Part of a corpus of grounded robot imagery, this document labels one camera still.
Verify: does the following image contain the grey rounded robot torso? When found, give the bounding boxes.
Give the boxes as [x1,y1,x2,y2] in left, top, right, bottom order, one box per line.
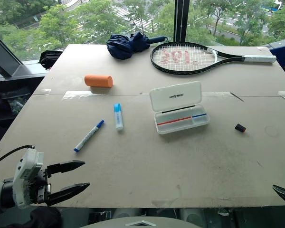
[80,216,203,228]

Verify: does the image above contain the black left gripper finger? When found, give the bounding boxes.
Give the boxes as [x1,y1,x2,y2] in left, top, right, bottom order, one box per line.
[47,160,86,178]
[47,182,91,207]

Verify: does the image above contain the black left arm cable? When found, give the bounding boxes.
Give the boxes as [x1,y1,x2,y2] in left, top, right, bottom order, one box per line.
[0,144,36,168]

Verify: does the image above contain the orange foam cylinder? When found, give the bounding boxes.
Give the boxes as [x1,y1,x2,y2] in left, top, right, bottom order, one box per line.
[84,74,114,89]

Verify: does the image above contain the blue and white marker pen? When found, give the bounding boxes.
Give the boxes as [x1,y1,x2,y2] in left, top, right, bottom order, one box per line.
[73,120,105,153]

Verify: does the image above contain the dark slanted window frame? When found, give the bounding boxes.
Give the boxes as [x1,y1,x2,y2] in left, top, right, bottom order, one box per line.
[0,29,48,79]

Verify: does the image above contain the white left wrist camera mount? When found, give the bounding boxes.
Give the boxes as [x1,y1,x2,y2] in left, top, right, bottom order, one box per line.
[12,148,45,209]

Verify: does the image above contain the navy blue folded umbrella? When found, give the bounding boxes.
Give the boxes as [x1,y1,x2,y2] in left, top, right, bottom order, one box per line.
[105,31,169,61]

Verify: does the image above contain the black window frame pillar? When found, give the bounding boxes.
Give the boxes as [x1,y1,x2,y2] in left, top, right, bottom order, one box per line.
[173,0,190,44]

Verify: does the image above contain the black bag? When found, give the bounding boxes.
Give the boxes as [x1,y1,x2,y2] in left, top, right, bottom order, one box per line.
[38,49,64,70]

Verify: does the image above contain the black and white tennis racket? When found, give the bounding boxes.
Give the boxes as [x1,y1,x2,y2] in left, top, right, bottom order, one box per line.
[150,41,277,77]

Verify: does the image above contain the blue printed box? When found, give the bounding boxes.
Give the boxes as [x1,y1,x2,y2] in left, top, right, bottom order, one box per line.
[263,37,285,84]

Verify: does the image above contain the white glue stick blue cap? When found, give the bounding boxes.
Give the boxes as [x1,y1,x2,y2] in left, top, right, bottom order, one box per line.
[113,103,124,131]

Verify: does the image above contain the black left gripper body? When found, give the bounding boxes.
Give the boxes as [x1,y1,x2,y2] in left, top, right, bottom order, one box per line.
[28,167,53,205]

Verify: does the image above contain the white open pencil case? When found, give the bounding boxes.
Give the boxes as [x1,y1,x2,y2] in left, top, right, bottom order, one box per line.
[149,81,211,135]

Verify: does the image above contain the small black cap red rim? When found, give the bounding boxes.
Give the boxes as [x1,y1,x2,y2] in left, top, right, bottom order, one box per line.
[234,123,247,133]

